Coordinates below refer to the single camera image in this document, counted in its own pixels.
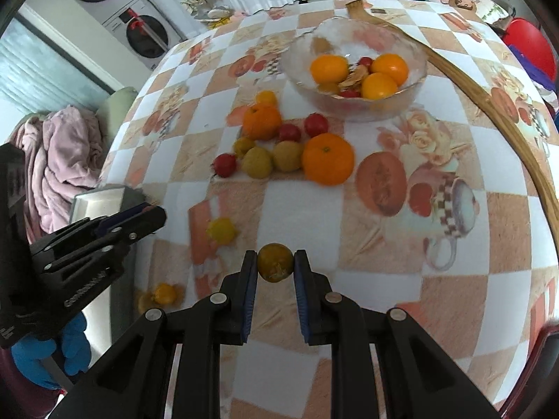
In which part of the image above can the checkered printed tablecloth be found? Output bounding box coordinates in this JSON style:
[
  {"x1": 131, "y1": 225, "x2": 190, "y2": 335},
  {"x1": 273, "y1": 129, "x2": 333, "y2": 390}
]
[{"x1": 98, "y1": 0, "x2": 559, "y2": 419}]

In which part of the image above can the dark red chair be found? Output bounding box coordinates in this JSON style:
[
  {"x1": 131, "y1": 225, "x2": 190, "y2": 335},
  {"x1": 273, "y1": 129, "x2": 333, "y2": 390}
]
[{"x1": 498, "y1": 312, "x2": 559, "y2": 419}]

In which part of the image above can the beige crumpled cloth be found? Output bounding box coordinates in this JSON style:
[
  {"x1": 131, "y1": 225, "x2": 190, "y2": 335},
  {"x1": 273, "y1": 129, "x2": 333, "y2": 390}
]
[{"x1": 180, "y1": 0, "x2": 234, "y2": 22}]

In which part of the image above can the large orange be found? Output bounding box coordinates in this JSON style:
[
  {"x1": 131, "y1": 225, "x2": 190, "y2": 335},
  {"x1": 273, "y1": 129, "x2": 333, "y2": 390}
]
[{"x1": 302, "y1": 133, "x2": 355, "y2": 186}]

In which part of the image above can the person's left hand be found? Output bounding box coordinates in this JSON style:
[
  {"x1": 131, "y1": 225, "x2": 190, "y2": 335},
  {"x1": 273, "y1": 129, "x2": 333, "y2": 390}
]
[{"x1": 11, "y1": 313, "x2": 92, "y2": 390}]

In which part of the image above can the dried fruit slice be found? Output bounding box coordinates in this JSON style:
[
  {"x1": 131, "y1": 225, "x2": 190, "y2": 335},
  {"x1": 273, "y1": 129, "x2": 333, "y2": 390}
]
[{"x1": 338, "y1": 65, "x2": 370, "y2": 89}]

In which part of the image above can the pink blanket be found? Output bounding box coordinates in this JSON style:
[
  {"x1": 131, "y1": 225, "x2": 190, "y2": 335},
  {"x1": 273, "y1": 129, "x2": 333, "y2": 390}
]
[{"x1": 8, "y1": 105, "x2": 106, "y2": 245}]

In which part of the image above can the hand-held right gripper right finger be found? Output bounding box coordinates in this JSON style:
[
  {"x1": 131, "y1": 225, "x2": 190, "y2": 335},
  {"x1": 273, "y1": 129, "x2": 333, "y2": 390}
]
[{"x1": 293, "y1": 249, "x2": 501, "y2": 419}]

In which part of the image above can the purple cloth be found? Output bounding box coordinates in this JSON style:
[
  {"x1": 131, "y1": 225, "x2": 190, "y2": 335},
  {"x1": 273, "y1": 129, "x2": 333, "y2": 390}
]
[{"x1": 515, "y1": 46, "x2": 554, "y2": 90}]

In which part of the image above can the pale green pillow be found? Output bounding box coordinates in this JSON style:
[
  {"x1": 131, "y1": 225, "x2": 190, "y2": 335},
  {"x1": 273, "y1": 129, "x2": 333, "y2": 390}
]
[{"x1": 97, "y1": 86, "x2": 139, "y2": 140}]

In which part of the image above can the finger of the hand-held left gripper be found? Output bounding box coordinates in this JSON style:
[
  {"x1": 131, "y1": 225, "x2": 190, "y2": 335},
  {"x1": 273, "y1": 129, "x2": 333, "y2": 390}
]
[
  {"x1": 30, "y1": 203, "x2": 152, "y2": 263},
  {"x1": 41, "y1": 205, "x2": 168, "y2": 311}
]

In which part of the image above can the yellow-green plum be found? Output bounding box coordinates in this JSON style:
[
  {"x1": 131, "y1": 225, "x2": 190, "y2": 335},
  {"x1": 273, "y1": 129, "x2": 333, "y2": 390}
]
[
  {"x1": 273, "y1": 140, "x2": 305, "y2": 172},
  {"x1": 242, "y1": 147, "x2": 274, "y2": 179}
]

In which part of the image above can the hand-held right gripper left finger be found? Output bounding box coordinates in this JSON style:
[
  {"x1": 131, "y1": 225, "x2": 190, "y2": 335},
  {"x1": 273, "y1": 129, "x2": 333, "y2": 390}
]
[{"x1": 48, "y1": 250, "x2": 258, "y2": 419}]

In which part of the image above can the clear glass bowl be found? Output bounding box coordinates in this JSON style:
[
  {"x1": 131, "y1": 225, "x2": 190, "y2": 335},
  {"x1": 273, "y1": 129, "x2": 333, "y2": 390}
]
[{"x1": 279, "y1": 16, "x2": 429, "y2": 123}]

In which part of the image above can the small brownish yellow tomato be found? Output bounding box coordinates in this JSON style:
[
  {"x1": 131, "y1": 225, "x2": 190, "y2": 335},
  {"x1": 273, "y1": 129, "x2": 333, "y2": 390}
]
[{"x1": 257, "y1": 243, "x2": 294, "y2": 284}]

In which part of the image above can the white appliance with black discs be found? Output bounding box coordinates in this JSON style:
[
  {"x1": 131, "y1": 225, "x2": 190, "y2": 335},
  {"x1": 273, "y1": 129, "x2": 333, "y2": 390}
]
[{"x1": 48, "y1": 0, "x2": 184, "y2": 71}]

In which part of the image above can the curved wooden strip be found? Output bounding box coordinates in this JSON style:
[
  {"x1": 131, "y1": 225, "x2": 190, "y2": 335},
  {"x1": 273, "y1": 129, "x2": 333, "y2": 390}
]
[{"x1": 345, "y1": 0, "x2": 556, "y2": 233}]

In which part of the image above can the white box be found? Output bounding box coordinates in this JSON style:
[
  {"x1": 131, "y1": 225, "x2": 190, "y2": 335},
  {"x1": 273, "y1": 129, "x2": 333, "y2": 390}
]
[{"x1": 69, "y1": 186, "x2": 128, "y2": 224}]

